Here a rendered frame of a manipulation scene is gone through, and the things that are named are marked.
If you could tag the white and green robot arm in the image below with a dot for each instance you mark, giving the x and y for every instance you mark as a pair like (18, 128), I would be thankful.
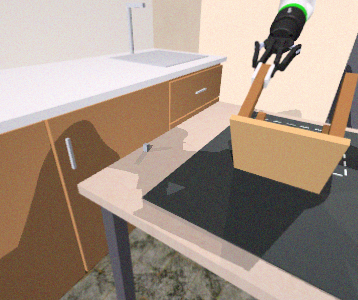
(299, 11)

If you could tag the dark grey mat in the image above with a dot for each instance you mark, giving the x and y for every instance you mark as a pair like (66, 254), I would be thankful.
(311, 236)

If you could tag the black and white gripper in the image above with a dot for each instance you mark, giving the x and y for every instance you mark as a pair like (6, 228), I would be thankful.
(279, 41)

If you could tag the wooden stool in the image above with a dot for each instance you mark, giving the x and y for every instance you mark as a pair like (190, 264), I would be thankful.
(297, 157)

